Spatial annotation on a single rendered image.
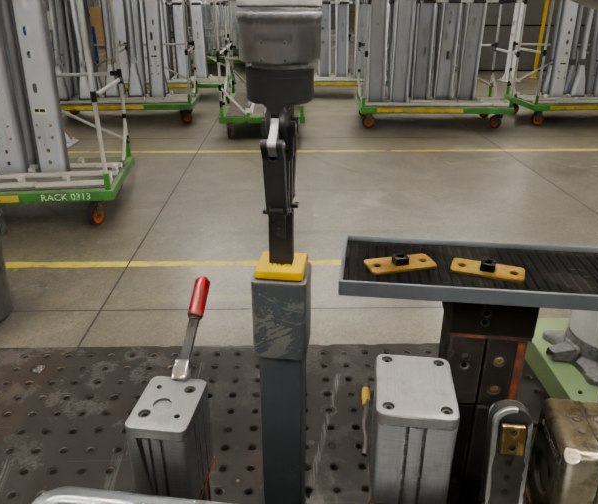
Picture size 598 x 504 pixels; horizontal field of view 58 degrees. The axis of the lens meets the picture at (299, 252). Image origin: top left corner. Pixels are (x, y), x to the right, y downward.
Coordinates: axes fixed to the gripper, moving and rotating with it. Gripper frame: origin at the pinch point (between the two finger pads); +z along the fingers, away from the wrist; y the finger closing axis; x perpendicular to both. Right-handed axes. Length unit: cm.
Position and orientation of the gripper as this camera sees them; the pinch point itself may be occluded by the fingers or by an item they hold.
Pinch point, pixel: (281, 236)
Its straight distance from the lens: 68.1
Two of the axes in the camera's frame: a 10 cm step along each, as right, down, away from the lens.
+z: 0.0, 9.1, 4.1
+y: -1.3, 4.1, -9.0
